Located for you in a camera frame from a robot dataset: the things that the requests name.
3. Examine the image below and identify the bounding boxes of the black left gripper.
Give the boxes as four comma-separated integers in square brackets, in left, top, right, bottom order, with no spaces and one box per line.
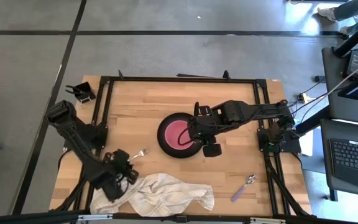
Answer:
[103,149,140,185]

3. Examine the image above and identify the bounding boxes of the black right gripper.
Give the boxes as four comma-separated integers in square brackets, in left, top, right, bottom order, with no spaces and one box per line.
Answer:
[186,101,227,158]

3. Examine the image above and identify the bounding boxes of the silver metal fork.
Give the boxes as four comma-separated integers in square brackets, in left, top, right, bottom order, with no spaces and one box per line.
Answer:
[129,148,150,161]

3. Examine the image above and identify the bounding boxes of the black plate with pink centre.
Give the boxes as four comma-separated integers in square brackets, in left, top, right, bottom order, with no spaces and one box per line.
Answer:
[157,112,203,159]

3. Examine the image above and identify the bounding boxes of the spoon with purple handle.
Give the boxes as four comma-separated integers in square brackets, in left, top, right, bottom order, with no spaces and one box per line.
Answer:
[231,174,257,203]

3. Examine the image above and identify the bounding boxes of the white checkered cloth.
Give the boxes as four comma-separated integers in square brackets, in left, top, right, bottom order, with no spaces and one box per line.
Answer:
[89,172,216,218]

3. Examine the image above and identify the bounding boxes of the white paper sheet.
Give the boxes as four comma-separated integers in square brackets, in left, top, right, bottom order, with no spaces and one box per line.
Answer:
[298,128,314,157]

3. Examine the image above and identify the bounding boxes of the yellow power plug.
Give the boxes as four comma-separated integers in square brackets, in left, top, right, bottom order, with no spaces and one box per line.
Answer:
[297,92,310,105]

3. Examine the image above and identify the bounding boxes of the black desk leg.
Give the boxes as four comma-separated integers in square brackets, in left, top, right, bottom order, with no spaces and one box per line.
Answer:
[294,105,331,135]
[333,11,358,58]

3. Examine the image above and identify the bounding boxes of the grey desk top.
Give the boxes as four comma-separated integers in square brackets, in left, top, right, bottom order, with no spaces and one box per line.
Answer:
[321,45,358,126]
[319,118,358,199]

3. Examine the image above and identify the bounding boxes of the black keyboard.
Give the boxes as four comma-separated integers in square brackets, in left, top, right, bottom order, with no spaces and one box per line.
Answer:
[329,138,358,191]

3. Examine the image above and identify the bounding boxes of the black power adapter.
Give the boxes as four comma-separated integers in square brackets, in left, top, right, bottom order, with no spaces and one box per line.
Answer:
[346,50,358,78]

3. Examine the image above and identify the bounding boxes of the person's white shoe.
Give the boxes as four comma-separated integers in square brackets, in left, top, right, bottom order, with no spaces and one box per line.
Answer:
[316,6,338,22]

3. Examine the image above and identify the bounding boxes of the person's leg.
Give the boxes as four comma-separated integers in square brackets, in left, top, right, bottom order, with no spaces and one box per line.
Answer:
[333,0,358,21]

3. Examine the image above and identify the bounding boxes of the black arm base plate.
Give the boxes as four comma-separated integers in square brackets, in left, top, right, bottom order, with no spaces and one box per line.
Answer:
[257,128,302,154]
[63,123,109,151]

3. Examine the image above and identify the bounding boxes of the black metal table frame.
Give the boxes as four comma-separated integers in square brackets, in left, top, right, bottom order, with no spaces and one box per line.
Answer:
[50,69,312,218]

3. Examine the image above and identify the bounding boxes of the silver aluminium rail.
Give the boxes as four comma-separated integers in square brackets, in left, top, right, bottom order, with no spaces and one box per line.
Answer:
[77,213,114,222]
[249,217,287,224]

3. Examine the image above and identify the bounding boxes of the black open bracket box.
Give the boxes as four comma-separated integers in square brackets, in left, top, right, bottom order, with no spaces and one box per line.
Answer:
[65,81,97,105]

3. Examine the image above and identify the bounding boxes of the white cable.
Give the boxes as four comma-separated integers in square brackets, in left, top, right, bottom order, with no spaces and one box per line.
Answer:
[290,53,358,116]

